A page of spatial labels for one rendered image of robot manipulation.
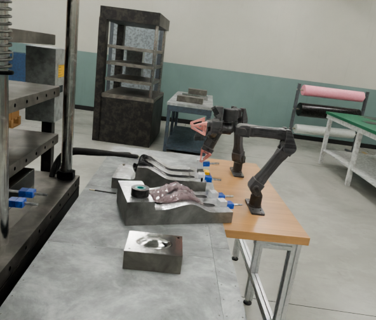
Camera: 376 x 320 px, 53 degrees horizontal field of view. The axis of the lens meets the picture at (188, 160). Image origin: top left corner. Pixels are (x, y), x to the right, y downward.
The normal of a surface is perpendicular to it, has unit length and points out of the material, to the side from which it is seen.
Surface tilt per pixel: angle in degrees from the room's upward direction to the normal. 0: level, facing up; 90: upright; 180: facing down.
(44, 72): 90
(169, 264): 90
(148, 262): 90
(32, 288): 0
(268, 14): 90
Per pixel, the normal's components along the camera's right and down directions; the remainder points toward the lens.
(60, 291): 0.12, -0.95
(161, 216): 0.31, 0.29
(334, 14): -0.06, 0.26
